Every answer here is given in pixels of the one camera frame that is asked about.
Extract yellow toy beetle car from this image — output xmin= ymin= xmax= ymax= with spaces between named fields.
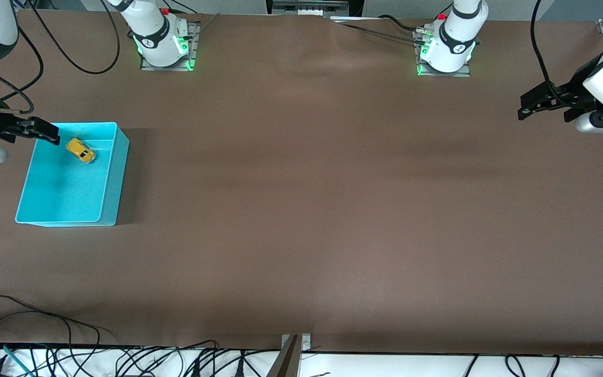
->
xmin=65 ymin=137 xmax=97 ymax=164

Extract turquoise plastic bin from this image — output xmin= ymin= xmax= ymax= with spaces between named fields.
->
xmin=15 ymin=121 xmax=130 ymax=227

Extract teal thin stick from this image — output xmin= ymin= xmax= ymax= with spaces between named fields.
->
xmin=2 ymin=345 xmax=35 ymax=377

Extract grey power strip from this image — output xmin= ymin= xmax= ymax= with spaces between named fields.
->
xmin=267 ymin=0 xmax=362 ymax=17

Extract brown table mat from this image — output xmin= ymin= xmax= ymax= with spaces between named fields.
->
xmin=0 ymin=8 xmax=603 ymax=358

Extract grey metal bar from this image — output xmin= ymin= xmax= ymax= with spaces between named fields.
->
xmin=266 ymin=335 xmax=302 ymax=377

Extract silver mounting plate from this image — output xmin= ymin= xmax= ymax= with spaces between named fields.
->
xmin=281 ymin=334 xmax=312 ymax=351

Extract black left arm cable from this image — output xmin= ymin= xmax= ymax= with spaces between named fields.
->
xmin=530 ymin=0 xmax=574 ymax=108

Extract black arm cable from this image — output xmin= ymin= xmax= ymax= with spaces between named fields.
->
xmin=530 ymin=0 xmax=574 ymax=108
xmin=0 ymin=0 xmax=121 ymax=116

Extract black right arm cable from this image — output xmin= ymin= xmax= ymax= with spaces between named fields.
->
xmin=0 ymin=0 xmax=121 ymax=116

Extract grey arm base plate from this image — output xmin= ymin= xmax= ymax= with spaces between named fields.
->
xmin=140 ymin=21 xmax=201 ymax=72
xmin=415 ymin=29 xmax=473 ymax=78

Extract black base cable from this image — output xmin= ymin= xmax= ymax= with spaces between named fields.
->
xmin=333 ymin=20 xmax=425 ymax=45

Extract grey base cable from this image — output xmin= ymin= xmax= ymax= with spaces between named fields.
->
xmin=189 ymin=12 xmax=222 ymax=38

